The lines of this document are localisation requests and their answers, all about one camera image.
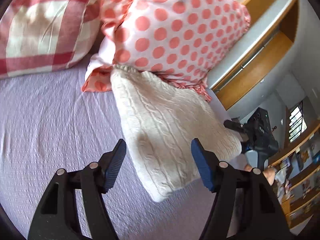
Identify barred window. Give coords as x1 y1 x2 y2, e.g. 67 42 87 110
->
289 101 307 142

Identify person's right hand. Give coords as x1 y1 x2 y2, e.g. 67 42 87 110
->
244 164 276 186

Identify cream cable-knit sweater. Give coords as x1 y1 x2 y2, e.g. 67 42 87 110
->
111 65 241 202

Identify wooden bookshelf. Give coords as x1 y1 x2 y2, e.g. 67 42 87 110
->
268 120 319 229

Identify red white plaid pillow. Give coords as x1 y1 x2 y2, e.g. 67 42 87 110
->
1 0 100 79

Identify wooden framed door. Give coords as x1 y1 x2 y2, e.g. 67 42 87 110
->
208 0 299 110

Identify pink polka dot pillow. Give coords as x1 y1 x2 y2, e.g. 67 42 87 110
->
81 0 251 101

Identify lavender bed sheet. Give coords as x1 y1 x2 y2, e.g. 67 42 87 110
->
1 56 214 239

